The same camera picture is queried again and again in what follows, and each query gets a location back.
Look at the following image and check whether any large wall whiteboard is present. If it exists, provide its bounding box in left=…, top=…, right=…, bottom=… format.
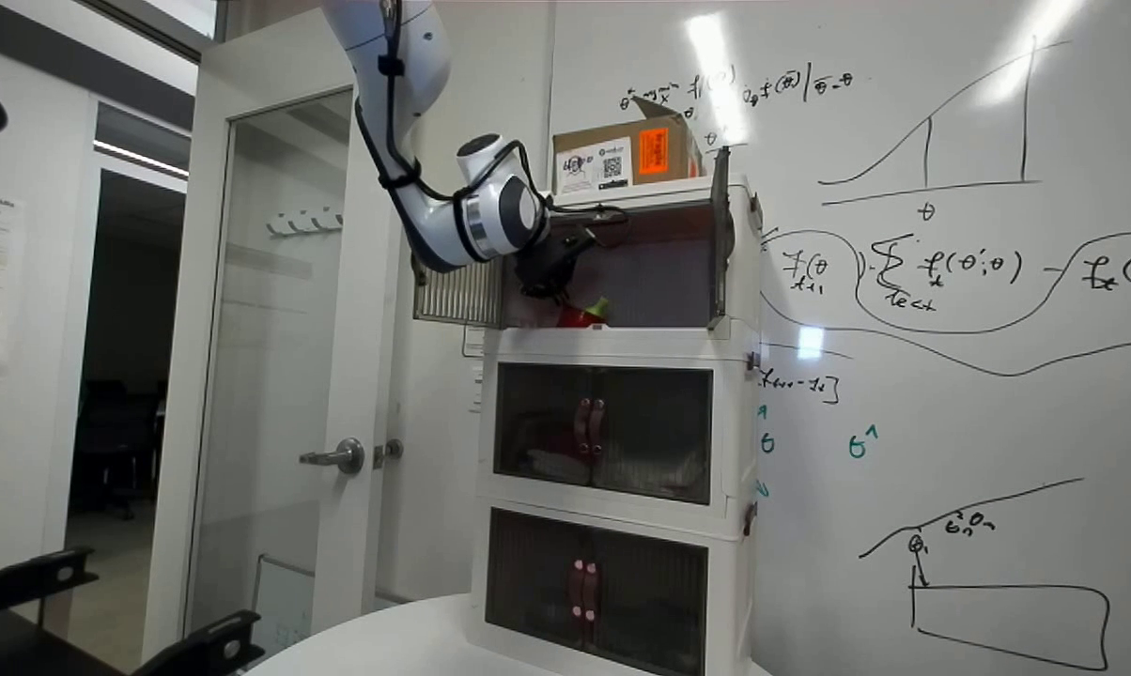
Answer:
left=540, top=0, right=1131, bottom=676

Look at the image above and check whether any silver door latch knob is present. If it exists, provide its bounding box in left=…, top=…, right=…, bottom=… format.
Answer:
left=370, top=431, right=409, bottom=471

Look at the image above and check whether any white three-tier cabinet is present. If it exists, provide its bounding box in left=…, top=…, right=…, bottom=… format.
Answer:
left=467, top=169, right=767, bottom=676

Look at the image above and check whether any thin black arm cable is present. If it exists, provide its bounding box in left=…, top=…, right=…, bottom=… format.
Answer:
left=350, top=0, right=471, bottom=207

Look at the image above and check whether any cardboard box with labels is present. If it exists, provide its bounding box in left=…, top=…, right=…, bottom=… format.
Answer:
left=549, top=100, right=708, bottom=198

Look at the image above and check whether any closed dark cabinet door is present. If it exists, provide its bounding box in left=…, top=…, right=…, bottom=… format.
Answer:
left=591, top=366, right=720, bottom=506
left=492, top=357, right=599, bottom=492
left=486, top=502, right=591, bottom=654
left=584, top=520, right=719, bottom=676

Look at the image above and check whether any silver door lever handle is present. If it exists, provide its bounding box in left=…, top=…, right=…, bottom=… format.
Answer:
left=293, top=431, right=370, bottom=476

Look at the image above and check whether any black office chair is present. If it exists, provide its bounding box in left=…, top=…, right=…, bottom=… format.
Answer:
left=0, top=540, right=272, bottom=676

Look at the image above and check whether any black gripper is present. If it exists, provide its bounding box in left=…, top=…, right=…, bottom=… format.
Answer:
left=510, top=218, right=603, bottom=306

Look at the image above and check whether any open translucent cabinet door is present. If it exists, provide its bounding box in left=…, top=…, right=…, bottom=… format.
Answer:
left=708, top=138, right=749, bottom=328
left=405, top=242, right=509, bottom=335

